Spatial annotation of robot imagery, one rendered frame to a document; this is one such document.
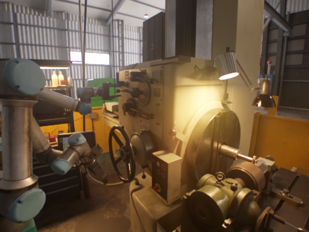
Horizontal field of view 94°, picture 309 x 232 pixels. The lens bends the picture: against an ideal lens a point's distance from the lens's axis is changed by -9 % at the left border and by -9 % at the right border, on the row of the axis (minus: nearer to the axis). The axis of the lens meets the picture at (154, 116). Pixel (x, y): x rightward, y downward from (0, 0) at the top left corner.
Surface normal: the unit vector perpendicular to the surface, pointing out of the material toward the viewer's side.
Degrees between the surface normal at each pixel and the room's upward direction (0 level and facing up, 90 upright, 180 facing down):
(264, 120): 90
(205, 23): 90
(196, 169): 90
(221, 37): 90
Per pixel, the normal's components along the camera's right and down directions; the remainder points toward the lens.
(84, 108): 0.35, 0.20
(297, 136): -0.81, 0.12
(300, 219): 0.00, -0.98
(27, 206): 0.92, 0.20
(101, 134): 0.59, 0.17
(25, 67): 0.94, -0.06
